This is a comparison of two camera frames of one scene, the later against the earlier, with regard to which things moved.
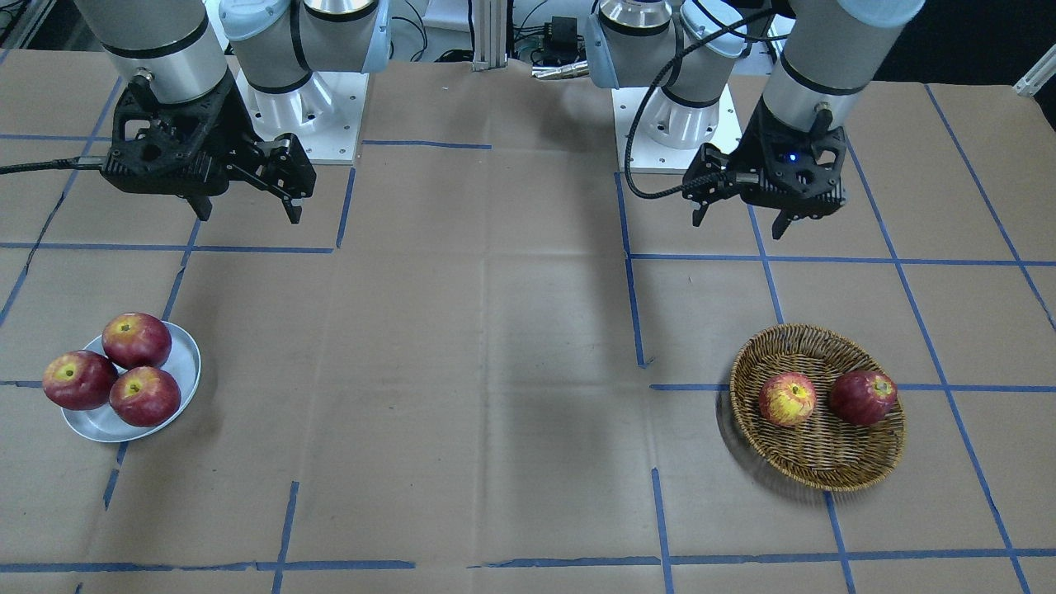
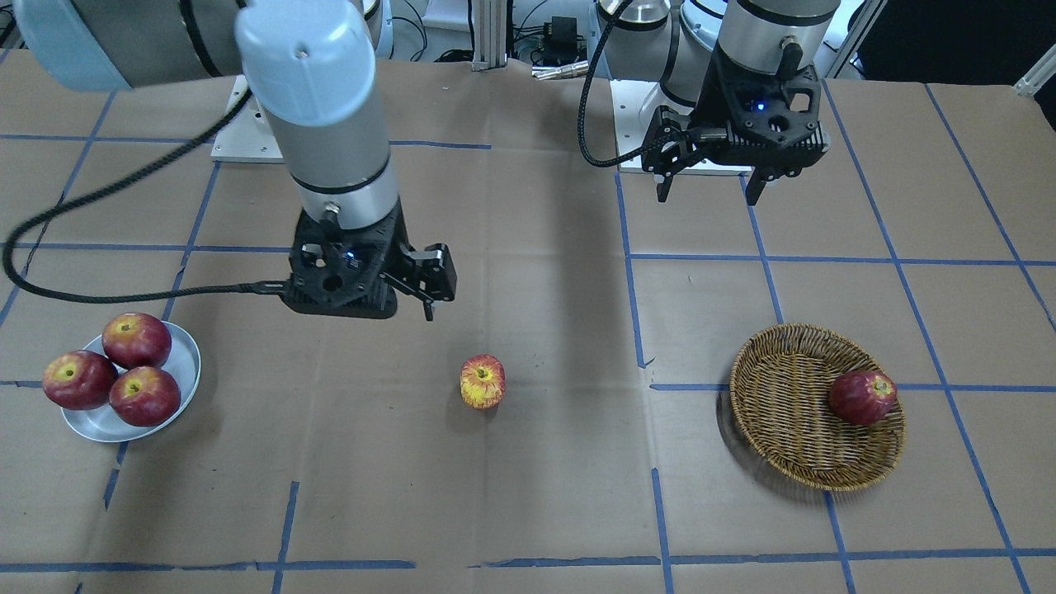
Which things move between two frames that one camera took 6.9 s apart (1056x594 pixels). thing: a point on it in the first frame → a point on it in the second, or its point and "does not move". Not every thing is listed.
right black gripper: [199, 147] → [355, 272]
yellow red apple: [787, 398] → [483, 381]
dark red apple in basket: [862, 398] does not move
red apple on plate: [134, 340] does not move
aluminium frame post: [489, 20] does not move
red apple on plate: [80, 380] does not move
